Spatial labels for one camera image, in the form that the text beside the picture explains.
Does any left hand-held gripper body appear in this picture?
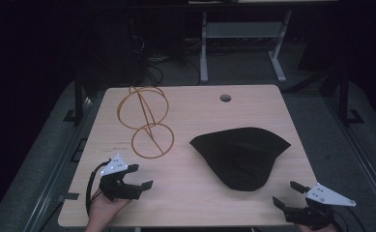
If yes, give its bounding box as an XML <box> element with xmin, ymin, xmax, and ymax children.
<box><xmin>99</xmin><ymin>154</ymin><xmax>142</xmax><ymax>203</ymax></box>

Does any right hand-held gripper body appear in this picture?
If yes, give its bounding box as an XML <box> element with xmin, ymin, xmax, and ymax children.
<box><xmin>283</xmin><ymin>182</ymin><xmax>358</xmax><ymax>231</ymax></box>

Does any person's right hand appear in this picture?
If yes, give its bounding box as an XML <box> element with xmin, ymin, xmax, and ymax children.
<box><xmin>298</xmin><ymin>223</ymin><xmax>338</xmax><ymax>232</ymax></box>

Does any person's left hand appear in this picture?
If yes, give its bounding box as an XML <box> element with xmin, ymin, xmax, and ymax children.
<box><xmin>84</xmin><ymin>192</ymin><xmax>132</xmax><ymax>232</ymax></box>

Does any black tape strip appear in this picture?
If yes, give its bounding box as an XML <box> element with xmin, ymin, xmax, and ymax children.
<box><xmin>59</xmin><ymin>191</ymin><xmax>80</xmax><ymax>201</ymax></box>

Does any black cloth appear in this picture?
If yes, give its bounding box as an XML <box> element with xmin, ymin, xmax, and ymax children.
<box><xmin>188</xmin><ymin>127</ymin><xmax>292</xmax><ymax>192</ymax></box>

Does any grey metal stand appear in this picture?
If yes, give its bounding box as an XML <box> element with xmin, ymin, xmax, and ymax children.
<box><xmin>199</xmin><ymin>10</ymin><xmax>293</xmax><ymax>84</ymax></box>

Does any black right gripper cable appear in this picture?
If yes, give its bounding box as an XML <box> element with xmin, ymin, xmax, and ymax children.
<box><xmin>332</xmin><ymin>206</ymin><xmax>367</xmax><ymax>232</ymax></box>

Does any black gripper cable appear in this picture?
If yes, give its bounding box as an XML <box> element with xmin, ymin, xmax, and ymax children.
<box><xmin>85</xmin><ymin>159</ymin><xmax>113</xmax><ymax>218</ymax></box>
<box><xmin>332</xmin><ymin>206</ymin><xmax>367</xmax><ymax>232</ymax></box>

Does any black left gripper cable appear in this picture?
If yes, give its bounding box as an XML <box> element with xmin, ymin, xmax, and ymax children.
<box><xmin>85</xmin><ymin>159</ymin><xmax>113</xmax><ymax>218</ymax></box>

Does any tan wire ring stand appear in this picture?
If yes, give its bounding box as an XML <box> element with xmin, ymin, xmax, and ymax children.
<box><xmin>116</xmin><ymin>85</ymin><xmax>176</xmax><ymax>160</ymax></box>

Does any black frame post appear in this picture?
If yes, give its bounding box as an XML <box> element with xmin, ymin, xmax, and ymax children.
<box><xmin>63</xmin><ymin>69</ymin><xmax>87</xmax><ymax>126</ymax></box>
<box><xmin>336</xmin><ymin>62</ymin><xmax>365</xmax><ymax>126</ymax></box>

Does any tangle of black floor cables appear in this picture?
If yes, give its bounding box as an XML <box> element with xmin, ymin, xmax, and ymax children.
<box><xmin>130</xmin><ymin>33</ymin><xmax>203</xmax><ymax>88</ymax></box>

